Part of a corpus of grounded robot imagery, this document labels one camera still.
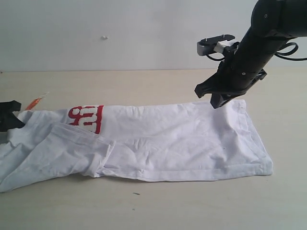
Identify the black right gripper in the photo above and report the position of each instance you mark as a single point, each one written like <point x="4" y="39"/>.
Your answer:
<point x="242" y="67"/>

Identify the right wrist camera black silver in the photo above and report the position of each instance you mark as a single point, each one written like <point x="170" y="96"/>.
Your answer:
<point x="217" y="44"/>

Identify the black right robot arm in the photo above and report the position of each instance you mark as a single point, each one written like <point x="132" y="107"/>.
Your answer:
<point x="274" y="23"/>

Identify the white t-shirt red Chinese patch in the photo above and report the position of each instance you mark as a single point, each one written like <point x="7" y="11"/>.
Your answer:
<point x="174" y="143"/>

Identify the orange neck label tag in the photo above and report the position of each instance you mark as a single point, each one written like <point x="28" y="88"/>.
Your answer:
<point x="36" y="101"/>

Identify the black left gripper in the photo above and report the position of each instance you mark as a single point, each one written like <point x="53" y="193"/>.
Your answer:
<point x="7" y="119"/>

